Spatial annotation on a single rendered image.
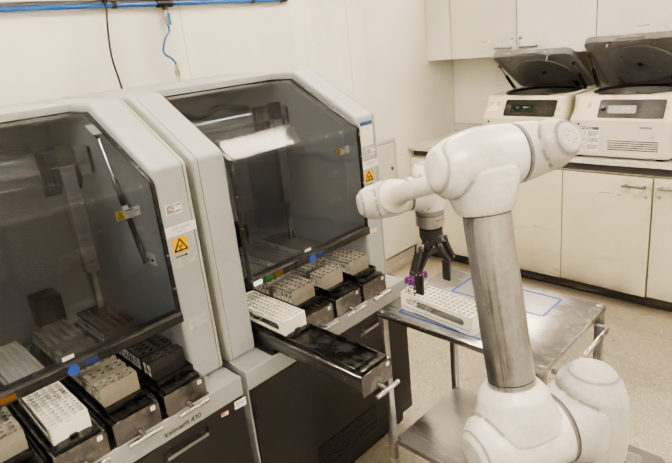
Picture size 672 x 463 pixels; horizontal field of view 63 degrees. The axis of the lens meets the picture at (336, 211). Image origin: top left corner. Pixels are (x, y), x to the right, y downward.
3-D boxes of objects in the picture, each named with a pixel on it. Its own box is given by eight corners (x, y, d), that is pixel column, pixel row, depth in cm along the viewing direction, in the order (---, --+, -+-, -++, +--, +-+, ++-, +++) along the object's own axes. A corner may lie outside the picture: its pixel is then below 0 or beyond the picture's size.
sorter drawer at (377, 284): (257, 266, 263) (254, 248, 260) (279, 256, 272) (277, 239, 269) (372, 305, 213) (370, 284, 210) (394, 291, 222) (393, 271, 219)
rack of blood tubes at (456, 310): (400, 308, 190) (399, 291, 188) (419, 297, 196) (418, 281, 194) (471, 336, 168) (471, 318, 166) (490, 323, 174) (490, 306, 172)
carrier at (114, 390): (137, 385, 161) (133, 368, 159) (141, 388, 160) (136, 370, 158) (99, 406, 153) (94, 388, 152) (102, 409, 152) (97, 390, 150)
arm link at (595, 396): (645, 457, 124) (652, 374, 118) (581, 485, 119) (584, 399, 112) (590, 415, 139) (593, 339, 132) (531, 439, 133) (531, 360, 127)
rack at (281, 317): (233, 315, 202) (230, 300, 200) (255, 304, 208) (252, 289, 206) (285, 339, 181) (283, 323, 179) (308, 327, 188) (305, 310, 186)
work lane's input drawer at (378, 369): (226, 331, 205) (222, 309, 202) (255, 316, 214) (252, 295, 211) (374, 405, 155) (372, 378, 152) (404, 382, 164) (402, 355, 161)
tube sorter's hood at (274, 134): (173, 259, 218) (140, 98, 199) (288, 216, 258) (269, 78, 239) (251, 290, 183) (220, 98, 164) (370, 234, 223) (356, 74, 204)
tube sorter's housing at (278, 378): (141, 428, 271) (58, 97, 223) (272, 351, 327) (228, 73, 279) (278, 548, 198) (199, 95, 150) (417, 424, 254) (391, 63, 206)
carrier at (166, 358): (183, 361, 171) (180, 345, 169) (187, 364, 170) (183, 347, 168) (149, 380, 164) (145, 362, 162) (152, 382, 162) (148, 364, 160)
